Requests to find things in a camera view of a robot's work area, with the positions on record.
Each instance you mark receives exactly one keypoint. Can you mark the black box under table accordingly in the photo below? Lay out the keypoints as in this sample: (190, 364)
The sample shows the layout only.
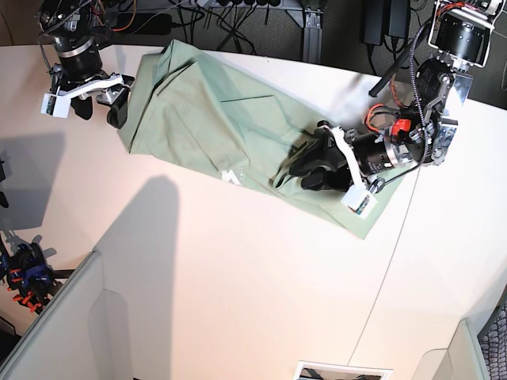
(380, 18)

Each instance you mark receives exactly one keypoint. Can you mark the aluminium frame post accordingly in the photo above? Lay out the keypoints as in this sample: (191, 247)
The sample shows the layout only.
(309, 17)

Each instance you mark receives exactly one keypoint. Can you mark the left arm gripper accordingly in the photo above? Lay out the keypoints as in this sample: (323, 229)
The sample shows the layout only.
(329, 162)

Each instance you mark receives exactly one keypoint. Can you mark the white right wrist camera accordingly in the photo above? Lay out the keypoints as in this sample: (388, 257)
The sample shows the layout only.
(57, 106)

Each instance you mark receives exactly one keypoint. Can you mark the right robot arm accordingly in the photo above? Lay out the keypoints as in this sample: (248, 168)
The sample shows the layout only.
(72, 34)

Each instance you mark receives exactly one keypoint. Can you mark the blue orange clamp pile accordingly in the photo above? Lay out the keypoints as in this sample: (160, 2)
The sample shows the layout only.
(27, 273)

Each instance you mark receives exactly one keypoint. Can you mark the grey monitor back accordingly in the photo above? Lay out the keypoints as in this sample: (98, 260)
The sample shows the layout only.
(4, 201)

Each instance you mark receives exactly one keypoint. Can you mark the grey partition panel right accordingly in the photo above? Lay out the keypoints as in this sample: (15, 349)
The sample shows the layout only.
(462, 359)

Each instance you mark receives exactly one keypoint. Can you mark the printed photo sheet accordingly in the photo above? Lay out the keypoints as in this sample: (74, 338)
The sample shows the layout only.
(309, 370)

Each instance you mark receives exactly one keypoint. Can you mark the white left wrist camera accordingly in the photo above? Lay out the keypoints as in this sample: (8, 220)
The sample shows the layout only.
(360, 201)

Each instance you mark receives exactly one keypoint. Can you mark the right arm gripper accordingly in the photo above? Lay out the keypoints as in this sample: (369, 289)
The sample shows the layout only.
(83, 108)

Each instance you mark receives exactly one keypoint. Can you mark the light green polo shirt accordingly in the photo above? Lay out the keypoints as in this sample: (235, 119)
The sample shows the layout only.
(190, 109)

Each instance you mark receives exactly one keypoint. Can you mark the black power adapter brick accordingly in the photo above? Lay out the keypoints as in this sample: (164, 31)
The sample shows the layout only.
(151, 24)

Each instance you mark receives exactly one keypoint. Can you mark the grey partition panel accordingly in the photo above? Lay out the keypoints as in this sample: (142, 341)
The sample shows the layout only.
(462, 359)
(81, 334)

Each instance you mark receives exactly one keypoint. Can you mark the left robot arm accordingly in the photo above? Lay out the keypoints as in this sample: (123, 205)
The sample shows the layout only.
(398, 139)

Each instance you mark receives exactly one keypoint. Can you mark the grey partition panel left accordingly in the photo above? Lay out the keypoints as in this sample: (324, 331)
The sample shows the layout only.
(81, 334)

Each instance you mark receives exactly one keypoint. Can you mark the white power strip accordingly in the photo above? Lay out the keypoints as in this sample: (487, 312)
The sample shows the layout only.
(261, 4)

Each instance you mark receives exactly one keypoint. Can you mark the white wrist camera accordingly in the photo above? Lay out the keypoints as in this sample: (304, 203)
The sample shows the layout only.
(360, 201)
(57, 106)

